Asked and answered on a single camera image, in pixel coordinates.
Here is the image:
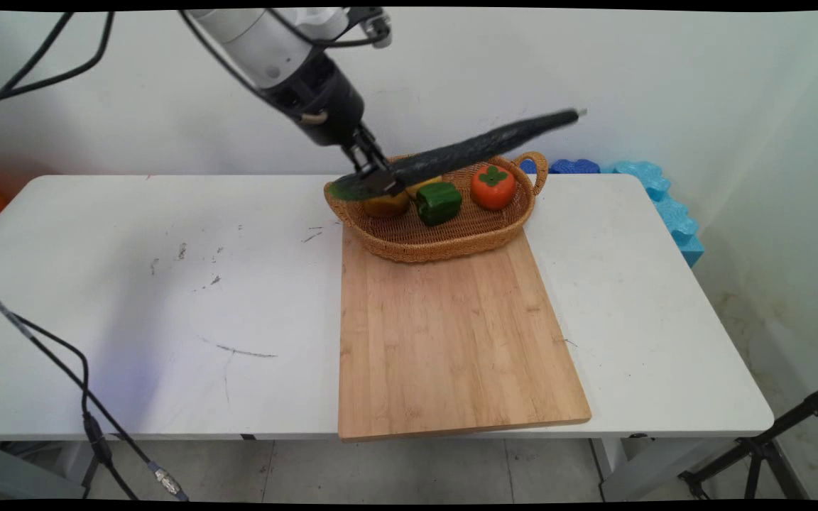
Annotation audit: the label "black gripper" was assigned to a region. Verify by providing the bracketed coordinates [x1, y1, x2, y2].
[265, 51, 404, 197]

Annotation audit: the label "dark green cucumber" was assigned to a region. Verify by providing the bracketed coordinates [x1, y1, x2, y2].
[327, 109, 582, 202]

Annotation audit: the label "dark yellow toy pepper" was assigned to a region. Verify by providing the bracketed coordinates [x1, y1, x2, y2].
[361, 190, 411, 219]

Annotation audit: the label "green bell pepper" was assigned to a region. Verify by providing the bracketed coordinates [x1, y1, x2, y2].
[415, 182, 463, 227]

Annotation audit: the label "woven wicker basket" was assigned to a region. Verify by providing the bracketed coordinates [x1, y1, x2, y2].
[323, 151, 548, 264]

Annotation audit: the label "orange persimmon with green calyx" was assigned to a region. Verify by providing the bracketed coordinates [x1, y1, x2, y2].
[470, 165, 517, 211]

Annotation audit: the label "wooden cutting board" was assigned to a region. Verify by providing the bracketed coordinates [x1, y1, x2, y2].
[338, 226, 592, 442]

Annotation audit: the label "dark blue foam block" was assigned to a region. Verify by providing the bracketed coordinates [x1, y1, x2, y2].
[519, 158, 601, 176]

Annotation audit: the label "blue foam mats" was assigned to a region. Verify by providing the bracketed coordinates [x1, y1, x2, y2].
[599, 160, 705, 268]

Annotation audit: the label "white table leg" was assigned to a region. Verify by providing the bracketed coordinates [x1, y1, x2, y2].
[589, 434, 740, 502]

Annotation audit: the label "black tripod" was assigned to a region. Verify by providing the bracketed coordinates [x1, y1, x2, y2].
[679, 379, 818, 502]

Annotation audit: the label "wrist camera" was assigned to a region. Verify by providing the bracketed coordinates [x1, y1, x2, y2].
[361, 9, 393, 49]

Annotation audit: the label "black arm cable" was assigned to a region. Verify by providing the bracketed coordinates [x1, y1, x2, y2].
[179, 9, 271, 101]

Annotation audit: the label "black hanging cable pair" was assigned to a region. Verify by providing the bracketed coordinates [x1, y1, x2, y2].
[0, 11, 116, 123]

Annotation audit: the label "black cable with connector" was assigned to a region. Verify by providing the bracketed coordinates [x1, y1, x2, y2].
[0, 275, 190, 502]

